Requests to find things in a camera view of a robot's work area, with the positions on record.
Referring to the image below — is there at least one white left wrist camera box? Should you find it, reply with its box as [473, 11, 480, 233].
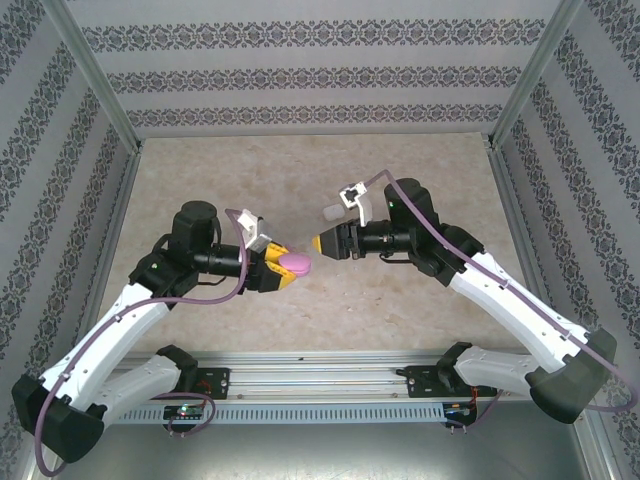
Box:
[237, 208, 275, 254]

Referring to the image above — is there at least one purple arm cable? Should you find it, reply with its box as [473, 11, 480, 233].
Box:
[363, 169, 640, 435]
[34, 207, 251, 476]

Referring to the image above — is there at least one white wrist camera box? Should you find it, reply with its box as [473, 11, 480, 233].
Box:
[237, 208, 275, 254]
[338, 182, 375, 227]

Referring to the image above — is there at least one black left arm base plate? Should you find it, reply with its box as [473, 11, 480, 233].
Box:
[149, 367, 232, 401]

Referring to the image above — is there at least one aluminium side rail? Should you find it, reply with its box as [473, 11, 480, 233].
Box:
[487, 144, 571, 361]
[69, 147, 145, 364]

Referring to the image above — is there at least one left small circuit board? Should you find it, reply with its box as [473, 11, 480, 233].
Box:
[163, 404, 207, 420]

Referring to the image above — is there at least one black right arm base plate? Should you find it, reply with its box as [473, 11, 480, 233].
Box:
[405, 364, 500, 400]

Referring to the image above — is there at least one white slotted cable duct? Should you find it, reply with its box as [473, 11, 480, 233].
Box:
[99, 403, 447, 424]

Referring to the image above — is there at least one aluminium mounting rail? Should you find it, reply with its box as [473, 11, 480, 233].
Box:
[49, 349, 599, 401]

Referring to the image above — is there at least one grey metal sheet panel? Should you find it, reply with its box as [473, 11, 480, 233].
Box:
[19, 422, 619, 480]

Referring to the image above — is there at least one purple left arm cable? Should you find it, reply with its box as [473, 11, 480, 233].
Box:
[34, 207, 251, 476]

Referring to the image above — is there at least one pink earbud charging case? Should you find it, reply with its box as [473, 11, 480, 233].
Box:
[277, 252, 313, 278]

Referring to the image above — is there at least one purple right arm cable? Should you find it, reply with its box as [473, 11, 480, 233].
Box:
[363, 169, 640, 435]

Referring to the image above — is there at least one aluminium frame post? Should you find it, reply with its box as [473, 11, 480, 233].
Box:
[42, 0, 145, 151]
[489, 0, 587, 150]

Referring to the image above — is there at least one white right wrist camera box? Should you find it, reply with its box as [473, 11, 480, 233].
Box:
[338, 182, 375, 227]

